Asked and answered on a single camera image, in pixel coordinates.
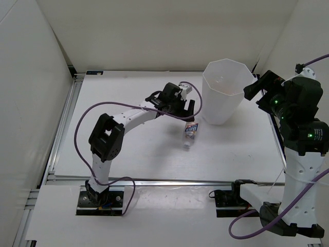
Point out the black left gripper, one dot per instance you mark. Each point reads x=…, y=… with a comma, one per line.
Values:
x=183, y=112

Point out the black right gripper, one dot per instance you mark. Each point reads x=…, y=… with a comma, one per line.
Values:
x=272, y=83

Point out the clear bottle with blue-white label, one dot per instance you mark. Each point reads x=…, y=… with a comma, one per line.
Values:
x=190, y=133

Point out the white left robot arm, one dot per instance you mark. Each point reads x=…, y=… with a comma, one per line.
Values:
x=107, y=136

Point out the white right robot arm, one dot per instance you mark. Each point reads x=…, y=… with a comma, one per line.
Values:
x=305, y=149

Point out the white plastic bin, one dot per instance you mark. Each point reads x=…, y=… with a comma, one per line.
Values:
x=222, y=89

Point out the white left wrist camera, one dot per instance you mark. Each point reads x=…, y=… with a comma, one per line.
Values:
x=185, y=89

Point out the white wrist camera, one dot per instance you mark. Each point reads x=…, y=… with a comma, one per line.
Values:
x=185, y=89
x=301, y=70

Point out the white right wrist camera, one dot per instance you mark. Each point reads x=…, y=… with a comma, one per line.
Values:
x=301, y=70

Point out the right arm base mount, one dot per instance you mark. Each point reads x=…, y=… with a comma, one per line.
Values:
x=229, y=203

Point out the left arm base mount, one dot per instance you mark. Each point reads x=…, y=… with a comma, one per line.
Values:
x=111, y=204

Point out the aluminium rail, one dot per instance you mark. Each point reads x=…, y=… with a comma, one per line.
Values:
x=53, y=179

